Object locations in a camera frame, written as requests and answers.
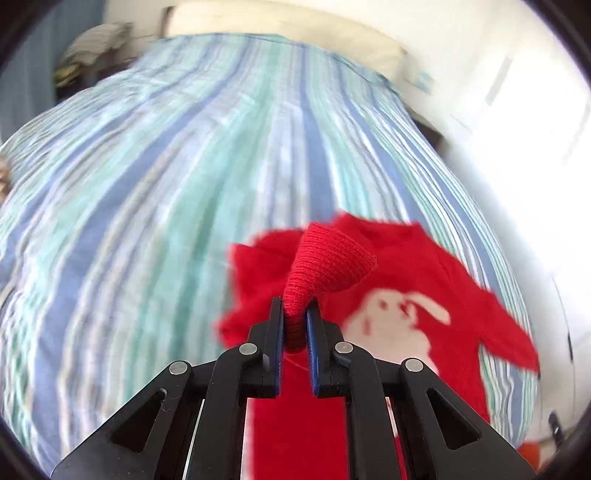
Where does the red knit sweater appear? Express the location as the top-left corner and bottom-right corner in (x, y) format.
(218, 213), (539, 479)

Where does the striped folded clothes pile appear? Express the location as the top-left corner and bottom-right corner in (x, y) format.
(53, 22), (132, 88)

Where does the striped blue green bedspread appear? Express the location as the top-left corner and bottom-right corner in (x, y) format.
(1, 34), (539, 472)

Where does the cream padded headboard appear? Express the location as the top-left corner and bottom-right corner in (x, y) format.
(159, 1), (408, 83)

